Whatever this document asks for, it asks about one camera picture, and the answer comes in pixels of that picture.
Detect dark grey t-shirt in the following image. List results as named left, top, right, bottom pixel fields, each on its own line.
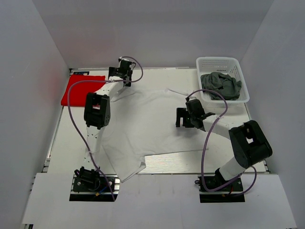
left=200, top=72, right=242, bottom=101

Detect white t-shirt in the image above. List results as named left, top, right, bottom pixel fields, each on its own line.
left=102, top=89, right=206, bottom=182

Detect blue label sticker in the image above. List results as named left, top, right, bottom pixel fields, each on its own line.
left=72, top=71, right=90, bottom=75

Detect white plastic basket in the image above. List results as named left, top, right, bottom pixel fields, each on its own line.
left=196, top=57, right=250, bottom=106

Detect folded red t-shirt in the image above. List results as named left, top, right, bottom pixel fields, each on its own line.
left=61, top=74, right=106, bottom=107

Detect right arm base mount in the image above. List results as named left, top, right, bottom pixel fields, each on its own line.
left=194, top=176, right=245, bottom=203

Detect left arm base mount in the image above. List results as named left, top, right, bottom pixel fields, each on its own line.
left=69, top=167, right=120, bottom=202

